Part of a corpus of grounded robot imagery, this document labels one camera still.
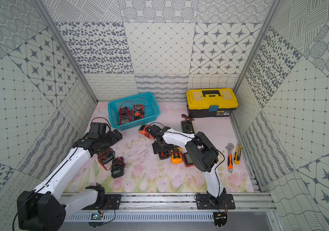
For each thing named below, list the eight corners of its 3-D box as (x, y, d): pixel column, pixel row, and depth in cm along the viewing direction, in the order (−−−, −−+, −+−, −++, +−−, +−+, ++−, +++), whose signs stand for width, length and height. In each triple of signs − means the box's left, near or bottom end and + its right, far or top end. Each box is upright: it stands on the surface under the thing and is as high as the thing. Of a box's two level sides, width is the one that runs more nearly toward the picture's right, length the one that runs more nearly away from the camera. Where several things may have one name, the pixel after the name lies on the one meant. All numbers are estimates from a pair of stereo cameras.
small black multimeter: (112, 178, 84) (109, 176, 80) (113, 161, 90) (111, 158, 87) (123, 177, 84) (121, 174, 81) (124, 159, 91) (122, 156, 88)
